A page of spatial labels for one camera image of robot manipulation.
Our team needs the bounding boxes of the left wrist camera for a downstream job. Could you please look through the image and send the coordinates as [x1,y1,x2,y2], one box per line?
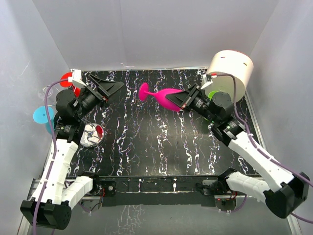
[67,69,87,89]

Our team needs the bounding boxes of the red wine glass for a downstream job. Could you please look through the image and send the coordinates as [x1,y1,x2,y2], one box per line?
[60,72,81,97]

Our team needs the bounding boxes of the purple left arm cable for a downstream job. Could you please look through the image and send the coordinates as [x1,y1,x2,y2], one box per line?
[31,79,74,235]

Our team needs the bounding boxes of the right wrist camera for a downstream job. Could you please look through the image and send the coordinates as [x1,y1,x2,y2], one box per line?
[201,73,217,90]

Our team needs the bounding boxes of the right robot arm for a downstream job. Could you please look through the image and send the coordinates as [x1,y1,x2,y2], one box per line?
[166,85,310,218]

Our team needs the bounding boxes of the magenta wine glass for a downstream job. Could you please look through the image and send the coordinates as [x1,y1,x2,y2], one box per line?
[138,83,181,112]

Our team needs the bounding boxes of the black front mounting rail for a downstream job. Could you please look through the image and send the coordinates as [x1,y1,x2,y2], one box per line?
[63,174,262,209]

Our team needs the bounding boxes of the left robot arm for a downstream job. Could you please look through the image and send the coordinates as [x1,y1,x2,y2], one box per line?
[20,74,124,234]

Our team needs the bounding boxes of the white cylindrical container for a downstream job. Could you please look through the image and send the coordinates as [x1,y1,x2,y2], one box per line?
[204,50,254,102]

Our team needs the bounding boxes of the blue wine glass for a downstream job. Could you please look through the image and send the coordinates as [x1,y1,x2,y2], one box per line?
[33,106,55,134]

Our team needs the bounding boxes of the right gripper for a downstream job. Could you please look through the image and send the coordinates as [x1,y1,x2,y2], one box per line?
[166,84,219,124]

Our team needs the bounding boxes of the green wine glass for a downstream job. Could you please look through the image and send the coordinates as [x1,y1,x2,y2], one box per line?
[202,90,222,122]

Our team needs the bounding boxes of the chrome wine glass rack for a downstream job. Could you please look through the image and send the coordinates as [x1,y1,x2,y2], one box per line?
[44,86,105,147]

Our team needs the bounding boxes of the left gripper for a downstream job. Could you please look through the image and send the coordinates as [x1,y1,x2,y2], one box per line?
[74,75,124,120]

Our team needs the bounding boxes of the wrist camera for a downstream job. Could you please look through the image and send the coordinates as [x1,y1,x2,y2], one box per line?
[67,69,87,89]
[201,73,217,90]

